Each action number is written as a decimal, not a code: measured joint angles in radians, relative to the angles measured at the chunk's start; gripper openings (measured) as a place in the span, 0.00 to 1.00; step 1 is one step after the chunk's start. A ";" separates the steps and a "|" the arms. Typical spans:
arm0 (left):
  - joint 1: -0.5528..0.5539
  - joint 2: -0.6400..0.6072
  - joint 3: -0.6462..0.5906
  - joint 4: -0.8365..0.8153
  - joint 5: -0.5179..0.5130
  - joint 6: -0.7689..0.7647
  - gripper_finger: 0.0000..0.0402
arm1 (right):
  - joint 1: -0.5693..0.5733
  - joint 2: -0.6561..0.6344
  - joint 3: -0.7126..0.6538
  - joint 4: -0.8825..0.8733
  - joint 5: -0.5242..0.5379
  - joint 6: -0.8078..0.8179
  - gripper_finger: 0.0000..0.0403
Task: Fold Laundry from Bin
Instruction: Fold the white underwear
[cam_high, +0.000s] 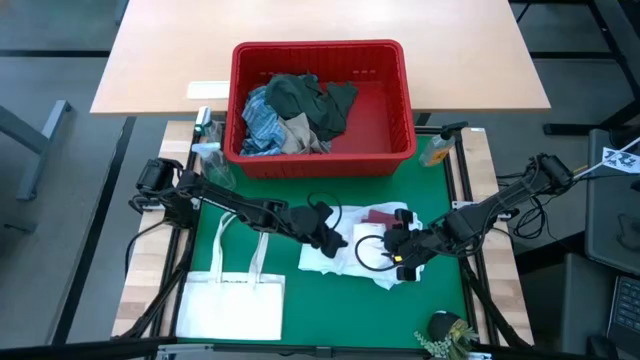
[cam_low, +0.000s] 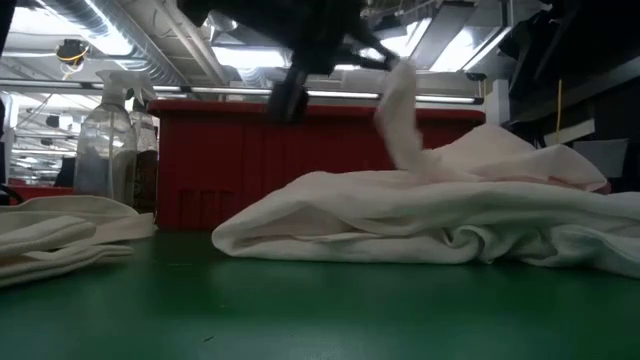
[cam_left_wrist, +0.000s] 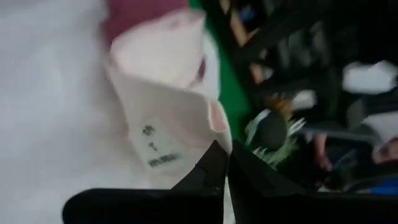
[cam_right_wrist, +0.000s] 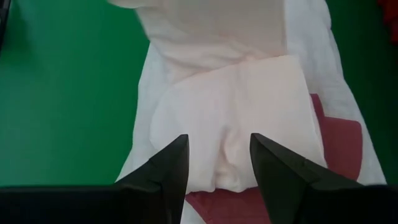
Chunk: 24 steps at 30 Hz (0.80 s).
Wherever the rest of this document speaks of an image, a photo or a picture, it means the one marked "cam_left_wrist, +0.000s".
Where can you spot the succulent plant in dark pot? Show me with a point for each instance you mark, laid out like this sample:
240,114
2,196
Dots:
270,130

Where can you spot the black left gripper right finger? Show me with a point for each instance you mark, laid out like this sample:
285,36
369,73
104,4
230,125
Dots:
295,208

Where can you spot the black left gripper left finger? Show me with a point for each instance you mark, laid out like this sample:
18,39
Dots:
140,207

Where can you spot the black aluminium rig frame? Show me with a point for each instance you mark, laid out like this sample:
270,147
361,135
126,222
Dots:
242,56

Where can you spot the maroon garment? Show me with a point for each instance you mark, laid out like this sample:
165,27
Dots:
133,15

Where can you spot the white t-shirt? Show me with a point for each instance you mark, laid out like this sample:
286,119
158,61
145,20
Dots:
77,109

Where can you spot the person's forearm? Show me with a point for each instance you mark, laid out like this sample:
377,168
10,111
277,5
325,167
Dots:
321,152

